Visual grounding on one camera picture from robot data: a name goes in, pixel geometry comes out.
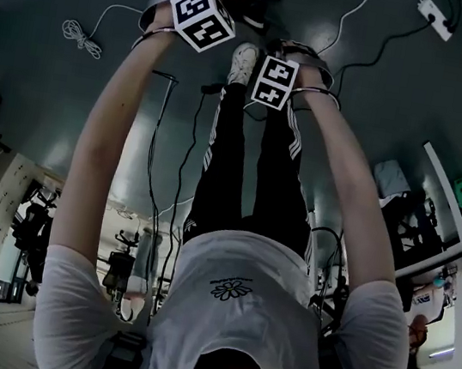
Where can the white power strip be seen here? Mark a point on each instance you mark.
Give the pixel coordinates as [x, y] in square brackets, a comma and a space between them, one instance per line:
[436, 16]

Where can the person's black striped trousers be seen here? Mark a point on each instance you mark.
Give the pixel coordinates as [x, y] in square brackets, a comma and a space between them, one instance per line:
[236, 180]

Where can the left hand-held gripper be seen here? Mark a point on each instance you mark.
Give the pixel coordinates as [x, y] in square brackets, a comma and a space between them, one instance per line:
[203, 18]

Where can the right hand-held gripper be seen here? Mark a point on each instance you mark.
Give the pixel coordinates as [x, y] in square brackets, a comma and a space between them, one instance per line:
[275, 82]

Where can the person's white flower t-shirt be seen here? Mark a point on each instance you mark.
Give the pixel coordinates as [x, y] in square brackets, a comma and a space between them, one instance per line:
[242, 333]

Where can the person's left forearm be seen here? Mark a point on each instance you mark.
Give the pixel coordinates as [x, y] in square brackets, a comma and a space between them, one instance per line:
[119, 96]

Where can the curved white edged counter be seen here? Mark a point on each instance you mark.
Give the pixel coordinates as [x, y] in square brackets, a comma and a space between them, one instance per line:
[447, 192]

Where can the person's white shoe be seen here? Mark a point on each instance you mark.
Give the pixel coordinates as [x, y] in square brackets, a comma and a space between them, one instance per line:
[242, 64]

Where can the person's right forearm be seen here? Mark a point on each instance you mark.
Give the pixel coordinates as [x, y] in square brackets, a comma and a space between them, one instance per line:
[337, 144]

